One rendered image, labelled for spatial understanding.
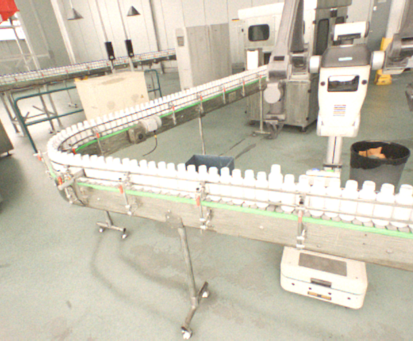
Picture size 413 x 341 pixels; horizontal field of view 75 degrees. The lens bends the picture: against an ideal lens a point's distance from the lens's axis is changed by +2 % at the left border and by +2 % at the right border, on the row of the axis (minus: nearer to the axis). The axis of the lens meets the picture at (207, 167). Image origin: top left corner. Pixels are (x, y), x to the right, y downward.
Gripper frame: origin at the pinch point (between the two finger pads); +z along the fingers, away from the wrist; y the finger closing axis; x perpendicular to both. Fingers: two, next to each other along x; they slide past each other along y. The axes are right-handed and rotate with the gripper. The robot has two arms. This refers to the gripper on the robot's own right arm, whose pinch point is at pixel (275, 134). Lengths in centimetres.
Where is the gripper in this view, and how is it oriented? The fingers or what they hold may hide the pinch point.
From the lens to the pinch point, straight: 112.0
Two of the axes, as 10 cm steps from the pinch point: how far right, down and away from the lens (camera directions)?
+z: 0.8, 9.1, 4.1
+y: -3.9, 4.1, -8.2
